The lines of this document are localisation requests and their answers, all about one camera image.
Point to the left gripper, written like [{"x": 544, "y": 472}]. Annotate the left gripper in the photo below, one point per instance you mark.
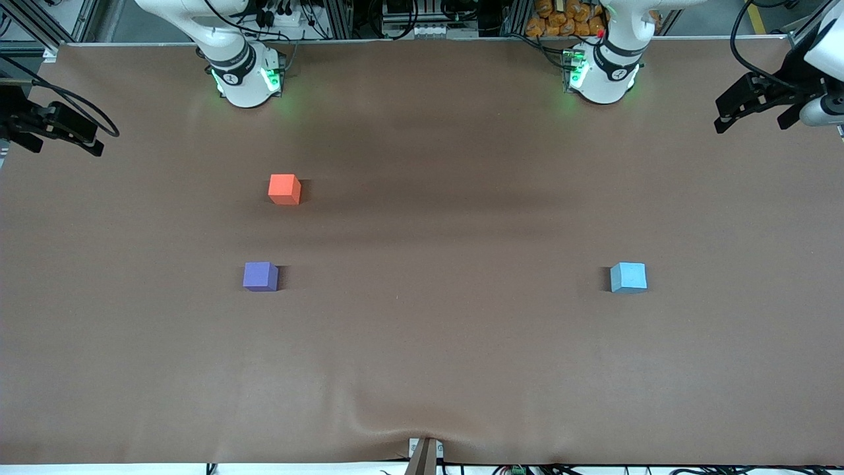
[{"x": 783, "y": 90}]

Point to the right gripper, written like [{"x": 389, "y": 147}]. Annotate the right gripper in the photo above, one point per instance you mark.
[{"x": 14, "y": 117}]

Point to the light blue foam block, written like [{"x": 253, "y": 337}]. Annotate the light blue foam block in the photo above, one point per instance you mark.
[{"x": 628, "y": 276}]

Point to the orange foam block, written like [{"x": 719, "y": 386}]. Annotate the orange foam block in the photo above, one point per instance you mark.
[{"x": 284, "y": 187}]

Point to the purple foam block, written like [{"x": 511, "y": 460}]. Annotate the purple foam block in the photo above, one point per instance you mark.
[{"x": 259, "y": 275}]

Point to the orange snack bags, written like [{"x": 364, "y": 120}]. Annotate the orange snack bags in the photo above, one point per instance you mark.
[{"x": 567, "y": 18}]

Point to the white power strip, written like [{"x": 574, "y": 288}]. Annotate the white power strip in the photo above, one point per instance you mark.
[{"x": 283, "y": 16}]

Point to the brown table mat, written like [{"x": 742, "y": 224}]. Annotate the brown table mat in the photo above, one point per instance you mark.
[{"x": 422, "y": 343}]

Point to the metal mat bracket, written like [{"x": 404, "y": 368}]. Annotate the metal mat bracket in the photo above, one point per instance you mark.
[{"x": 425, "y": 455}]

